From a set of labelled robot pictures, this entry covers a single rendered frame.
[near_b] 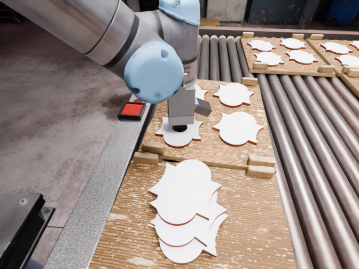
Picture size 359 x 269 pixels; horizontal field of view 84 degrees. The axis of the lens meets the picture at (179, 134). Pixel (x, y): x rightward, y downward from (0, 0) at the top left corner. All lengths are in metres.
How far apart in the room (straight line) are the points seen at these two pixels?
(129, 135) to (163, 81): 0.38
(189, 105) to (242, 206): 0.25
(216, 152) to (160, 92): 0.31
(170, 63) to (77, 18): 0.10
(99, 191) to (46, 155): 1.59
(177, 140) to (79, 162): 1.42
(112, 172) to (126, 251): 0.20
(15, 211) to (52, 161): 1.48
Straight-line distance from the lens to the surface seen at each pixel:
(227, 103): 0.68
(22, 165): 2.11
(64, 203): 1.69
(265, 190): 0.49
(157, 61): 0.24
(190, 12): 0.41
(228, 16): 5.11
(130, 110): 0.68
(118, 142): 0.60
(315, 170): 0.61
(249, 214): 0.45
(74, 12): 0.24
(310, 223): 0.52
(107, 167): 0.55
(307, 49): 1.28
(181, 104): 0.47
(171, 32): 0.40
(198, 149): 0.53
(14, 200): 0.55
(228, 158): 0.52
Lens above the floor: 1.33
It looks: 44 degrees down
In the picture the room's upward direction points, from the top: straight up
